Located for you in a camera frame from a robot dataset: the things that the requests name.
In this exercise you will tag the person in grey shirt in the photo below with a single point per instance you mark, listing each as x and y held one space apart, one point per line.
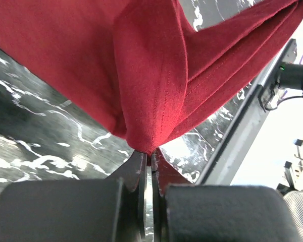
294 201

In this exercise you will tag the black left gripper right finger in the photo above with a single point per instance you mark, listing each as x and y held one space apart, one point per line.
187 212

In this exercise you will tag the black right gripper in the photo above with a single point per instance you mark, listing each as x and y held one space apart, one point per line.
290 76

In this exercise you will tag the dark red t-shirt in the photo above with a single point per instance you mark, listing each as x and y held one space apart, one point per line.
137 67

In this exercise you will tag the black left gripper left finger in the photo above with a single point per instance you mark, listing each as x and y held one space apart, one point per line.
109 209

